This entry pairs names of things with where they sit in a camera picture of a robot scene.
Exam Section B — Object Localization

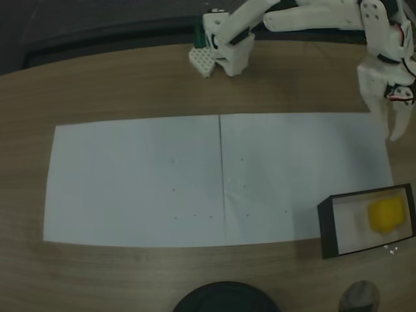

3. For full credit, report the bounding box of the white paper sheet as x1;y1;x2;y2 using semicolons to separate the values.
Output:
219;111;395;245
43;114;226;249

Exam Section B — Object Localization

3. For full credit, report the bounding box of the yellow cube block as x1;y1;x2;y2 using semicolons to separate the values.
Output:
367;194;409;235

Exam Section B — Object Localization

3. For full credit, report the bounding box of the black round stand base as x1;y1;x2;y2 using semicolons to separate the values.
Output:
171;281;281;312

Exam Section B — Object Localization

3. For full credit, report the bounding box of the dark brown open box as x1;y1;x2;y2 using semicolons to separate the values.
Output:
317;183;416;260

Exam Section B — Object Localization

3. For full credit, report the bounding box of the green table clamp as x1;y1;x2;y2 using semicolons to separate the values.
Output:
194;16;208;49

